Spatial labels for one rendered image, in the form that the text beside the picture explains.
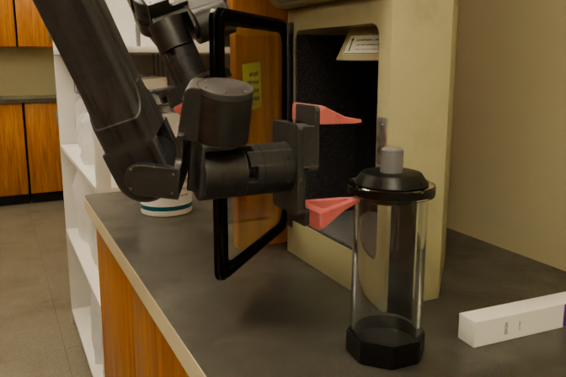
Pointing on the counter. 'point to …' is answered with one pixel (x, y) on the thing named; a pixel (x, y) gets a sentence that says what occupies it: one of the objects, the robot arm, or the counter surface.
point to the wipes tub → (162, 206)
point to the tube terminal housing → (400, 91)
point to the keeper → (381, 137)
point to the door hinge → (290, 80)
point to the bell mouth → (360, 45)
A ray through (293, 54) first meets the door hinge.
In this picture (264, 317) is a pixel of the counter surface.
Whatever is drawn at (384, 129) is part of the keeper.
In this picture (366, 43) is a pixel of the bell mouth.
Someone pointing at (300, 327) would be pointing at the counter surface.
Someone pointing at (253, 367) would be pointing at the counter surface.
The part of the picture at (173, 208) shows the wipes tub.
